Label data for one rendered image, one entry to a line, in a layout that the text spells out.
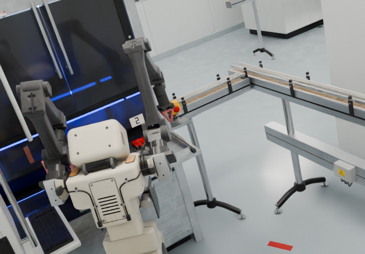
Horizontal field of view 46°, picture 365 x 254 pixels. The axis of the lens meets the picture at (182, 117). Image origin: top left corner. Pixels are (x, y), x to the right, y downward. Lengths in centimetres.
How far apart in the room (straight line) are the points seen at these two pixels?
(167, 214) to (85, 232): 54
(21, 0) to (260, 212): 211
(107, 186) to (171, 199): 126
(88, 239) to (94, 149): 120
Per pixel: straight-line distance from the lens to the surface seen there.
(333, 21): 319
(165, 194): 282
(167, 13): 761
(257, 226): 314
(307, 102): 264
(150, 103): 175
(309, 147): 286
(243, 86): 301
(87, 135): 167
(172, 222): 295
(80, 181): 166
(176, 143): 247
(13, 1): 232
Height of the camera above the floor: 198
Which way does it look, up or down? 23 degrees down
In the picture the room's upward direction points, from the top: 15 degrees counter-clockwise
